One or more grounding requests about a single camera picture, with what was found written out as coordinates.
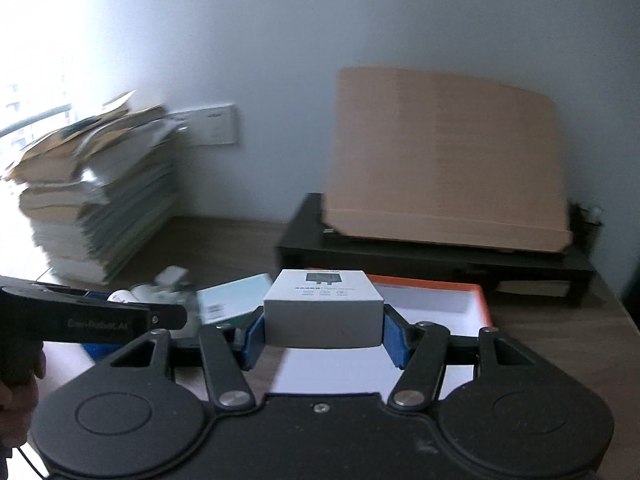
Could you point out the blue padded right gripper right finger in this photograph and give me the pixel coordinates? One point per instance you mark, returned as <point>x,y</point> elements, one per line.
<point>397,339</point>

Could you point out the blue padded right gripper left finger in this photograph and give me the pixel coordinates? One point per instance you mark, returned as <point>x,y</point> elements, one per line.
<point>249,341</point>

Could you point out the grey white product box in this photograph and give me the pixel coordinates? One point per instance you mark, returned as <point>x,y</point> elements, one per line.
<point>323,309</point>

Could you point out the white plug-in repellent heater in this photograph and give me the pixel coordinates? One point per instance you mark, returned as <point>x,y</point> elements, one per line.
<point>142,294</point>

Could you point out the person's left hand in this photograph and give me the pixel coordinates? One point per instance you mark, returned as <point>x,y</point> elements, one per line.
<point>18,404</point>

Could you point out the teal white carton box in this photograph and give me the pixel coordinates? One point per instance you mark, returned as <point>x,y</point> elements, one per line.
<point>229,300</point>

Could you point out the orange rimmed white tray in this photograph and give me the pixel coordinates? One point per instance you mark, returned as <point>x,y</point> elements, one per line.
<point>459,307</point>

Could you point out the white usb charger plug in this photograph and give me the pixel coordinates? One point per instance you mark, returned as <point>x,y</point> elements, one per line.
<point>170,282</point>

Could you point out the black monitor stand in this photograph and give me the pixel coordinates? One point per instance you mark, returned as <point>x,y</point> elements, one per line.
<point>309,242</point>

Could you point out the stack of books and papers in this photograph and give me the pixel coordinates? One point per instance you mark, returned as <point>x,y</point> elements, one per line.
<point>97,190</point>

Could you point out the white wall socket panel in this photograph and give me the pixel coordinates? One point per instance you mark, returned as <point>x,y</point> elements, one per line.
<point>209,126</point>

